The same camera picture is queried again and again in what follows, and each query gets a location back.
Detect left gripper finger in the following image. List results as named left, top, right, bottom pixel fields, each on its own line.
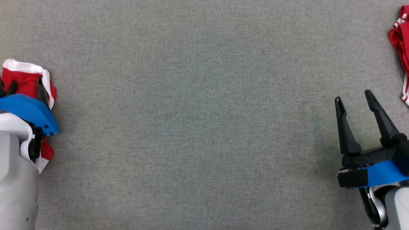
left=36, top=79, right=50, bottom=109
left=0, top=80, right=18, bottom=98

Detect red shorts white stripe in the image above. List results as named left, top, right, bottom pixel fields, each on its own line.
left=0, top=58, right=57, bottom=174

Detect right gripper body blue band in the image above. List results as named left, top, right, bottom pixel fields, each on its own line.
left=337, top=145, right=409, bottom=189

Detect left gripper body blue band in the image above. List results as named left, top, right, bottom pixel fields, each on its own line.
left=0, top=93, right=59, bottom=136

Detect red white jersey shirt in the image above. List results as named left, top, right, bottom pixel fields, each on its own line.
left=388, top=5, right=409, bottom=106

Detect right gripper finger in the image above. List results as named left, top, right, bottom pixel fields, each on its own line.
left=335, top=96, right=362, bottom=156
left=365, top=90, right=408, bottom=148

